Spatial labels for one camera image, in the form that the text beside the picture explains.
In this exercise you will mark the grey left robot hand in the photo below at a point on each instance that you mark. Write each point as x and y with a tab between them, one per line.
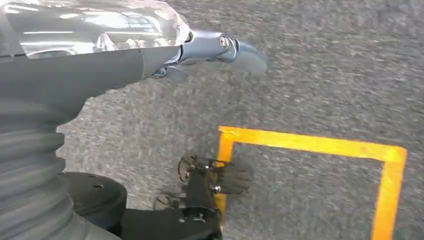
82	69

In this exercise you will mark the ribbed grey left robot arm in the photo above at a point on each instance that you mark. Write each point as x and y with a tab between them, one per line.
30	172

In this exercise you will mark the yellow floor tape square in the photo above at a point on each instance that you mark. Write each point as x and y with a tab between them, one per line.
314	144

